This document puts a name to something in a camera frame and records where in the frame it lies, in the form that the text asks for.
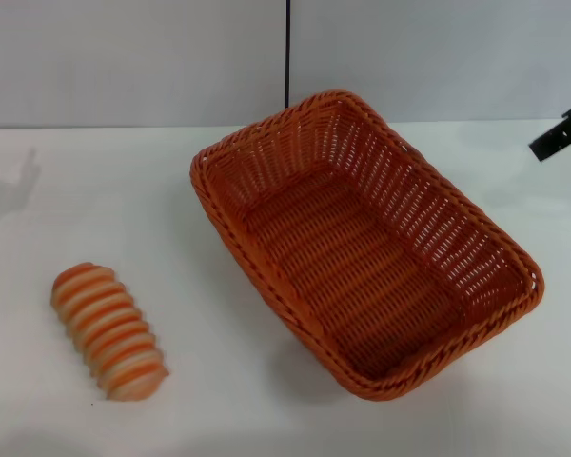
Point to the orange woven plastic basket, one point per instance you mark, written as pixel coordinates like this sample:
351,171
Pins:
361,257

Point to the orange white striped bread roll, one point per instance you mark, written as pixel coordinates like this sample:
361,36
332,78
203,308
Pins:
107,331

